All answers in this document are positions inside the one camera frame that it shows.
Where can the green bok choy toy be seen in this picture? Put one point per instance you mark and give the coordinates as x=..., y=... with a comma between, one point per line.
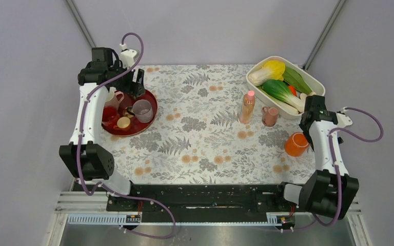
x=280, y=91

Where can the small orange mug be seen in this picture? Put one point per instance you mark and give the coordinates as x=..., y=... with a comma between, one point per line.
x=123, y=124

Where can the large orange mug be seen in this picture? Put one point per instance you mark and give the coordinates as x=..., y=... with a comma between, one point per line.
x=296, y=145

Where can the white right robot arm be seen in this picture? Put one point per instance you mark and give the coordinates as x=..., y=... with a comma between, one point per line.
x=329, y=192

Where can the brown mug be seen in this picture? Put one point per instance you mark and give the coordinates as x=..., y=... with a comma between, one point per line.
x=128, y=112

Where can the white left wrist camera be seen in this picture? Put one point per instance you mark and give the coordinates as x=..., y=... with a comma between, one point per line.
x=128, y=56

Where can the dark green leaf vegetable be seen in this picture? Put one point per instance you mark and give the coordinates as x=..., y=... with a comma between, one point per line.
x=293, y=78

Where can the pink-capped bottle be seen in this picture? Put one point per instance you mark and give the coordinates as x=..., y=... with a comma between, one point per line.
x=246, y=109

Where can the mauve mug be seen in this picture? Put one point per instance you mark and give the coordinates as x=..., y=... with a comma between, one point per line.
x=143, y=110

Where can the small pink mug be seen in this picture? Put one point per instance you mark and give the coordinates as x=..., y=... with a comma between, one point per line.
x=269, y=116

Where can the red mug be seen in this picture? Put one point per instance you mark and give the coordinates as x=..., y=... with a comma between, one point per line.
x=110, y=116

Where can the red chili pepper toy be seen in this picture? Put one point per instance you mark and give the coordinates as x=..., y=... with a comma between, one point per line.
x=293, y=90

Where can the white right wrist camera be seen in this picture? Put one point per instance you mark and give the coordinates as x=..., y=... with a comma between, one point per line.
x=343, y=119

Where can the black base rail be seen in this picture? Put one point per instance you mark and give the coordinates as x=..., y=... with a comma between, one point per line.
x=204, y=203

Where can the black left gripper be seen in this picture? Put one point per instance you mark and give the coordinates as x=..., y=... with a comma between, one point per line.
x=131, y=87

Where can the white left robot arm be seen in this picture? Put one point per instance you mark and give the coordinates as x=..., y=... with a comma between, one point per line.
x=83, y=156

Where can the light pink mug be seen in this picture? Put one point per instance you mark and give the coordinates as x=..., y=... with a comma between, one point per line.
x=114, y=98

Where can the white vegetable bin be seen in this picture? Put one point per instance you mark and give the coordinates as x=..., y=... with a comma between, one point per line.
x=315, y=85

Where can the yellow napa cabbage toy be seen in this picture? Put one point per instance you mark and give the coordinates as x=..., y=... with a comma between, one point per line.
x=272, y=69

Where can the floral tablecloth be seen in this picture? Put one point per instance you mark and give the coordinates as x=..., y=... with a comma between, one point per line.
x=196, y=136

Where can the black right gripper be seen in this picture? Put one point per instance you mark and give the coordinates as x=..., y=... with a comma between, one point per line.
x=307, y=134

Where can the beige mushroom toy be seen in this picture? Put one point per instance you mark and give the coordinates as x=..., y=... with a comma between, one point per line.
x=303, y=96

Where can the red round tray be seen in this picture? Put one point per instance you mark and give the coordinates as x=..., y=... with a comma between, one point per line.
x=136, y=126

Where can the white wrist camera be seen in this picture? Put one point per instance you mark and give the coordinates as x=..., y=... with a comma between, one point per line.
x=128, y=56
x=343, y=119

